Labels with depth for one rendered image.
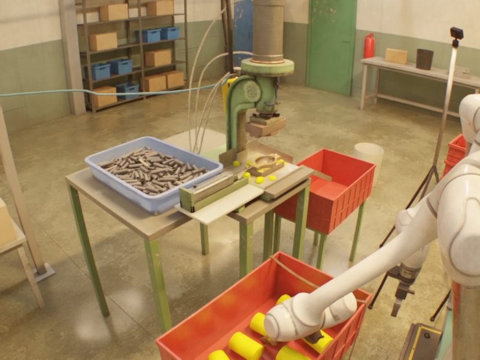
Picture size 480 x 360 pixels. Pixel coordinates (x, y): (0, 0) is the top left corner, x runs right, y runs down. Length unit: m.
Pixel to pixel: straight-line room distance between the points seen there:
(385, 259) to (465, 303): 0.25
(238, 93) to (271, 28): 0.35
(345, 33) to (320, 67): 0.89
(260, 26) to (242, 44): 6.73
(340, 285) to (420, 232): 0.23
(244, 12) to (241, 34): 0.48
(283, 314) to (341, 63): 6.67
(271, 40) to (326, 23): 6.05
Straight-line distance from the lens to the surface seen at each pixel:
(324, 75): 7.64
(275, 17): 1.49
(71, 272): 2.86
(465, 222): 0.69
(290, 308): 1.02
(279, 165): 1.70
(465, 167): 0.86
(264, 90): 1.54
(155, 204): 1.45
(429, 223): 0.92
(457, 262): 0.70
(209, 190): 1.43
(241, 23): 8.20
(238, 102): 1.68
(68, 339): 2.40
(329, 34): 7.50
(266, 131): 1.56
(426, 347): 1.95
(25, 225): 2.69
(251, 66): 1.48
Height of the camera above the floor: 1.73
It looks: 27 degrees down
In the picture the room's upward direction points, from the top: straight up
